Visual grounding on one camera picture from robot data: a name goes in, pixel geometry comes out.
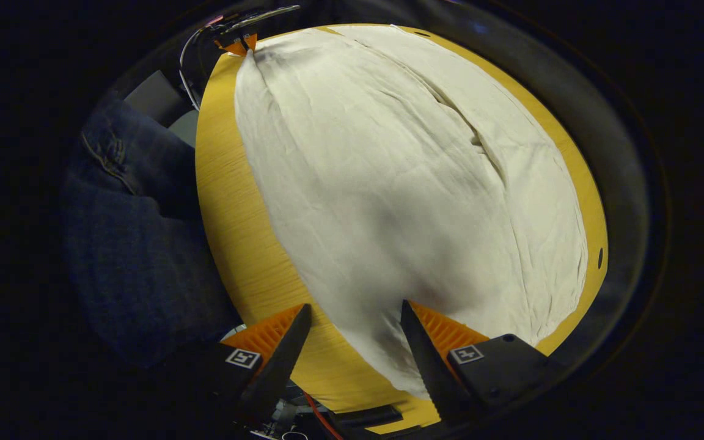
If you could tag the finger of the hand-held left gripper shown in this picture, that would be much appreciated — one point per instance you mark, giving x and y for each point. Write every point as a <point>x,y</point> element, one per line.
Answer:
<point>241,46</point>

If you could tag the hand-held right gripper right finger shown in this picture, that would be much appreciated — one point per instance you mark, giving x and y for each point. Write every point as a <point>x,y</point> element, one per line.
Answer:
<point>431,373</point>

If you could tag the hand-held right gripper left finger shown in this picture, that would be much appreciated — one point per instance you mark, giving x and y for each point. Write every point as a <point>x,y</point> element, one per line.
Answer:
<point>278,366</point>

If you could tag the cream white jeans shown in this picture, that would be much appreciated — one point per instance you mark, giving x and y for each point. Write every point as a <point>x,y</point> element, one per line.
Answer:
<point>388,183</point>

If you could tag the person's blue denim trouser leg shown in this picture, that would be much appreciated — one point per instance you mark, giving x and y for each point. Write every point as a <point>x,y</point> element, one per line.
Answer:
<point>138,256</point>

